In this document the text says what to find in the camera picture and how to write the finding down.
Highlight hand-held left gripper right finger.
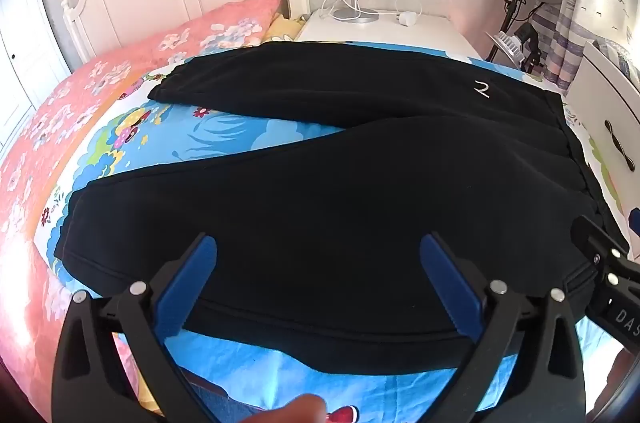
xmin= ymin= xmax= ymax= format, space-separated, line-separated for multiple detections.
xmin=419 ymin=232 xmax=588 ymax=423

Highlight white finned bulb lamp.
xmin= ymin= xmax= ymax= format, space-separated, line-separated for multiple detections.
xmin=484 ymin=30 xmax=526 ymax=64

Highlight black light stand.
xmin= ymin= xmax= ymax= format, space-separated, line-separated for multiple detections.
xmin=487 ymin=0 xmax=547 ymax=71

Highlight white cable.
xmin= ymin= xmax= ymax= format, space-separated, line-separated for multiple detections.
xmin=320 ymin=0 xmax=362 ymax=20

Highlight white nightstand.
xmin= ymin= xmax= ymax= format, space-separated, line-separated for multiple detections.
xmin=295 ymin=10 xmax=483 ymax=64

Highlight person's blue jeans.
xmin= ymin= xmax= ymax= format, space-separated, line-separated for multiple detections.
xmin=189 ymin=378 xmax=237 ymax=423

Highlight person's left hand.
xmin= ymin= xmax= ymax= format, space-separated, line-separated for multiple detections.
xmin=249 ymin=394 xmax=332 ymax=423

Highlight yellow pillow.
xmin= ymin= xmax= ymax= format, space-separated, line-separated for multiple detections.
xmin=262 ymin=14 xmax=306 ymax=44

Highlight white wardrobe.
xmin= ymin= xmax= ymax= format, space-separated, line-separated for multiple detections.
xmin=0 ymin=0 xmax=71 ymax=144

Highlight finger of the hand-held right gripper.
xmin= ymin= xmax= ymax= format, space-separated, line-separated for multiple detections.
xmin=571 ymin=215 xmax=632 ymax=296

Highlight white charger plug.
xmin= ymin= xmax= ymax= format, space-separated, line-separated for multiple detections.
xmin=396 ymin=0 xmax=425 ymax=28

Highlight black pants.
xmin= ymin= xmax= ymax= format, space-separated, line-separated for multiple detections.
xmin=55 ymin=40 xmax=626 ymax=376

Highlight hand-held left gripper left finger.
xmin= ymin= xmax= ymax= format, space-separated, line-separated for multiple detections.
xmin=57 ymin=232 xmax=221 ymax=423

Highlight cartoon printed blue bed sheet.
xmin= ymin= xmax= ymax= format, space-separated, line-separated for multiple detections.
xmin=30 ymin=43 xmax=640 ymax=423

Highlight white drawer cabinet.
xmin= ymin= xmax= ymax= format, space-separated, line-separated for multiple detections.
xmin=567 ymin=40 xmax=640 ymax=224

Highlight pink floral quilt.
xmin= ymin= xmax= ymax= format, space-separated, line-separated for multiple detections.
xmin=0 ymin=0 xmax=283 ymax=369

